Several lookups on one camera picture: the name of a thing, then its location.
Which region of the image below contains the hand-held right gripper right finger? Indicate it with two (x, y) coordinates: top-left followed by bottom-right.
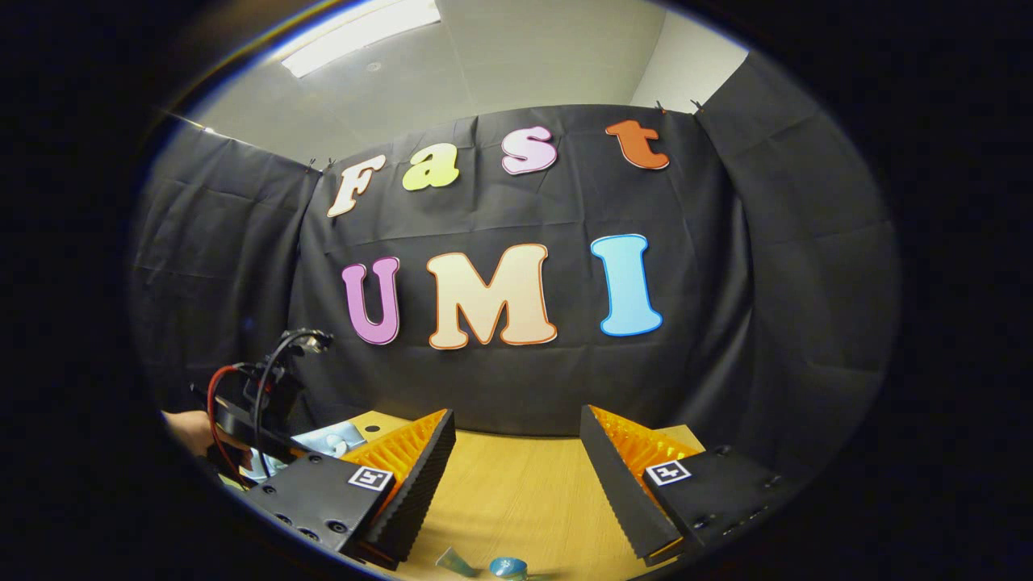
(579, 403), (796, 566)

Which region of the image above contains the black cable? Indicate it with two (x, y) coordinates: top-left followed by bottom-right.
(254, 328), (333, 477)

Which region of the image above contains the black backdrop cloth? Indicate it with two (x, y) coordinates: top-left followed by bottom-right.
(129, 50), (901, 485)

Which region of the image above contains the pale blue suitcase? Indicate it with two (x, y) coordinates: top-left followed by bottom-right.
(240, 420), (366, 487)

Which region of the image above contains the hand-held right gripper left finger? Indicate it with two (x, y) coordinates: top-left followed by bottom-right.
(238, 408), (457, 570)

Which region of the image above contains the long ceiling light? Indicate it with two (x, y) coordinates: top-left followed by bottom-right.
(278, 0), (441, 79)

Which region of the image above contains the red cable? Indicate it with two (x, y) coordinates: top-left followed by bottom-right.
(206, 365), (253, 487)

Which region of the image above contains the pale teal tube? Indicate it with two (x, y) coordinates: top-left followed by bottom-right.
(436, 547), (479, 579)

